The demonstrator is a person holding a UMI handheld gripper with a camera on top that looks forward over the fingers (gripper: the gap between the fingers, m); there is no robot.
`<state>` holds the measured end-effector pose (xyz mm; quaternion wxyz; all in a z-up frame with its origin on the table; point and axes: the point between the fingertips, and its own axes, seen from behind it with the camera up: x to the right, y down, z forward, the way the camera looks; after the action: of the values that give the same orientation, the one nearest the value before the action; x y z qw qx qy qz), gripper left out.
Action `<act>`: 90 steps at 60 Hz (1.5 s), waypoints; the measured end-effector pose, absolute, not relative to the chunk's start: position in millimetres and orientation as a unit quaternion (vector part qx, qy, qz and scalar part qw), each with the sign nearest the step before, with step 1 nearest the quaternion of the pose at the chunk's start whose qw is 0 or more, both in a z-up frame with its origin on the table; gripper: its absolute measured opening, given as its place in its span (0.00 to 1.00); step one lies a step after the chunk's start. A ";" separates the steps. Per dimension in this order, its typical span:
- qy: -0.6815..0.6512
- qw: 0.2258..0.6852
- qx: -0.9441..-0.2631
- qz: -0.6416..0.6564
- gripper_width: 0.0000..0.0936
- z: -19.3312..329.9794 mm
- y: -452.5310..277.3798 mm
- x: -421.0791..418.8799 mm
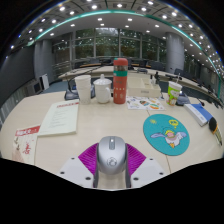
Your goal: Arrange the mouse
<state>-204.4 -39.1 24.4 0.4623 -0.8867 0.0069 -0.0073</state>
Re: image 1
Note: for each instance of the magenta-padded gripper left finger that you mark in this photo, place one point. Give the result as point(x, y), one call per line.
point(87, 156)

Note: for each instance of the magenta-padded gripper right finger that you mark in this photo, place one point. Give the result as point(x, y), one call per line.
point(136, 158)

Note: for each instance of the silver computer mouse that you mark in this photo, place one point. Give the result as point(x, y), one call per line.
point(111, 155)

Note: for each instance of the round teal mouse pad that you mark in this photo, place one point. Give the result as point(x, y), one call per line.
point(166, 134)

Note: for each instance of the cream printed document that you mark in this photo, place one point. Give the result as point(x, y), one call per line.
point(60, 117)

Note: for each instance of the colourful sticker sheet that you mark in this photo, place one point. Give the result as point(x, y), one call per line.
point(145, 103)

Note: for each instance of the black desk microphone unit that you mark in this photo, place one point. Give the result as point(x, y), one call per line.
point(70, 95)

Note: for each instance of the red and white leaflet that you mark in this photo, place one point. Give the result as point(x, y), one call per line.
point(25, 143)

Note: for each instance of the stack of white paper cups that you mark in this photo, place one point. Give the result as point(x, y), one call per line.
point(83, 88)

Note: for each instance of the white lidded mug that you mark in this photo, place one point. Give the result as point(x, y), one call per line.
point(102, 89)

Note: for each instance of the beige cardboard box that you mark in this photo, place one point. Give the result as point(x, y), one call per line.
point(143, 87)

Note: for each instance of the green white drink cup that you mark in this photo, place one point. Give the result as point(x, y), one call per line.
point(174, 93)

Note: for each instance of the dark conference unit with screen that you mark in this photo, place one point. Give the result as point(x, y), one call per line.
point(183, 99)

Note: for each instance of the blue and white book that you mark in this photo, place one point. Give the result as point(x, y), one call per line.
point(200, 113)

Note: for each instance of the red thermos bottle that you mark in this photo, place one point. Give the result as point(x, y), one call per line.
point(120, 81)

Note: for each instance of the black yellow handheld microphone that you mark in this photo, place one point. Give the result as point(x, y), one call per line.
point(214, 126)

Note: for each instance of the white leaning board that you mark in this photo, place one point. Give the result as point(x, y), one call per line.
point(44, 81)

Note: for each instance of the small grey cabinet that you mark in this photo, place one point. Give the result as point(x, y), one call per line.
point(35, 87)

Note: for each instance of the long curved conference desk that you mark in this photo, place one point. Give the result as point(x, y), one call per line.
point(103, 69)

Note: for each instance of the dark office chairs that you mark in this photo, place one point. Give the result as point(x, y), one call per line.
point(156, 65)

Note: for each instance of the ceiling lights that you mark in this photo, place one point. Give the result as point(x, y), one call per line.
point(100, 19)

